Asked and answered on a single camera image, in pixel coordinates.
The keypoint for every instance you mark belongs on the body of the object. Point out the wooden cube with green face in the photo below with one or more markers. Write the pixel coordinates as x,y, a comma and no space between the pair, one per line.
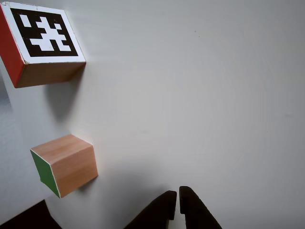
71,164

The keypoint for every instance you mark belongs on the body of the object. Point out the red blue cube with marker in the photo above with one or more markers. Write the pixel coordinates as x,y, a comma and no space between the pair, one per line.
45,40

